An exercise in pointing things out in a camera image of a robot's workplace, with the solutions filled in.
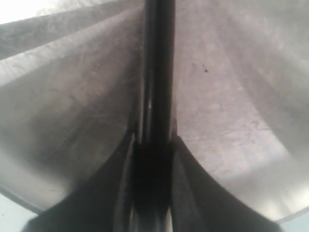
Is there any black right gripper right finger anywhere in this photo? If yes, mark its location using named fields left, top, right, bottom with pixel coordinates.
left=171, top=136, right=281, bottom=232

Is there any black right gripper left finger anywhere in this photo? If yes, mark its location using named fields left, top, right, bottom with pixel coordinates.
left=23, top=132, right=134, bottom=232

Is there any black handled serrated knife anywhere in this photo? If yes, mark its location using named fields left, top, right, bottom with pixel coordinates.
left=132, top=0, right=175, bottom=232

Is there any round stainless steel plate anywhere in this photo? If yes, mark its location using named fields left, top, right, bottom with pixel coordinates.
left=0, top=0, right=309, bottom=221

